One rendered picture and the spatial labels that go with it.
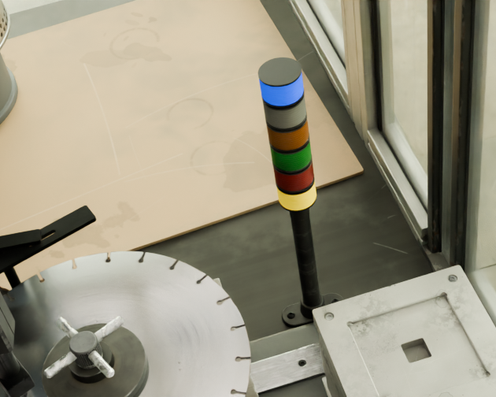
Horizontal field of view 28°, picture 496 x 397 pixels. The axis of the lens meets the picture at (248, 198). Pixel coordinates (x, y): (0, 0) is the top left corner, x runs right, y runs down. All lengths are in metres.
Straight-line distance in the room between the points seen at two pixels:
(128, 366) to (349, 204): 0.51
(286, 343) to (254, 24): 0.69
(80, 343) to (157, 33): 0.89
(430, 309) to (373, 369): 0.10
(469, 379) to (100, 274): 0.43
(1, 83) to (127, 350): 0.74
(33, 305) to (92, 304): 0.07
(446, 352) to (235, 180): 0.52
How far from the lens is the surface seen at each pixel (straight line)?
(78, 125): 1.65
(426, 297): 1.13
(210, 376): 1.03
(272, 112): 1.03
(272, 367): 1.26
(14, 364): 0.99
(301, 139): 1.06
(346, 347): 1.10
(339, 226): 1.41
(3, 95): 1.70
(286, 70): 1.02
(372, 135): 1.47
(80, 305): 1.13
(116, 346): 1.07
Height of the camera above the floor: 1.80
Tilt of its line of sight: 46 degrees down
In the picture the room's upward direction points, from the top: 11 degrees counter-clockwise
